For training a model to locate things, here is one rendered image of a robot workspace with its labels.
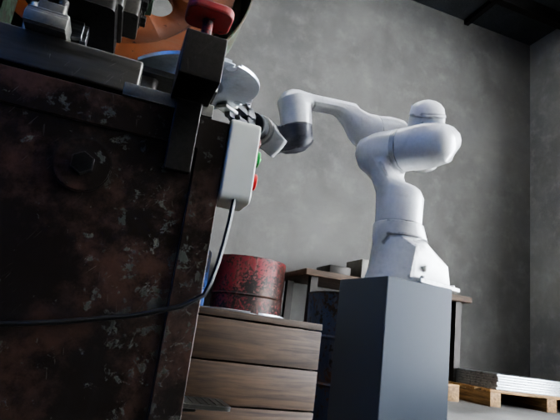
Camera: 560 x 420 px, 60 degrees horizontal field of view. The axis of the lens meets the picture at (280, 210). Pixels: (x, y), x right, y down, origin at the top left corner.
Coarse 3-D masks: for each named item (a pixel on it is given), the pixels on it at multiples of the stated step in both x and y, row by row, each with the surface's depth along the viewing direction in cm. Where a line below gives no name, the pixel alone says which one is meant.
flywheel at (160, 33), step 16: (176, 0) 149; (224, 0) 151; (16, 16) 131; (176, 16) 148; (144, 32) 144; (160, 32) 145; (176, 32) 147; (128, 48) 137; (144, 48) 139; (160, 48) 141; (176, 48) 142
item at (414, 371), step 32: (352, 288) 111; (384, 288) 101; (416, 288) 104; (448, 288) 108; (352, 320) 108; (384, 320) 99; (416, 320) 102; (448, 320) 106; (352, 352) 106; (384, 352) 97; (416, 352) 101; (448, 352) 105; (352, 384) 103; (384, 384) 96; (416, 384) 99; (352, 416) 101; (384, 416) 95; (416, 416) 98
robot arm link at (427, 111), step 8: (416, 104) 145; (424, 104) 143; (432, 104) 143; (440, 104) 145; (416, 112) 144; (424, 112) 142; (432, 112) 141; (440, 112) 142; (408, 120) 148; (416, 120) 145; (424, 120) 143; (432, 120) 142; (440, 120) 142; (456, 136) 134
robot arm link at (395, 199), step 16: (368, 144) 122; (384, 144) 118; (368, 160) 121; (384, 160) 118; (368, 176) 124; (384, 176) 116; (400, 176) 121; (384, 192) 114; (400, 192) 112; (416, 192) 113; (384, 208) 113; (400, 208) 111; (416, 208) 112
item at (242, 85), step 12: (144, 60) 96; (156, 60) 96; (168, 60) 95; (228, 60) 96; (228, 72) 100; (240, 72) 100; (252, 72) 101; (228, 84) 106; (240, 84) 106; (252, 84) 106; (216, 96) 112; (228, 96) 112; (240, 96) 112; (252, 96) 112; (216, 108) 120
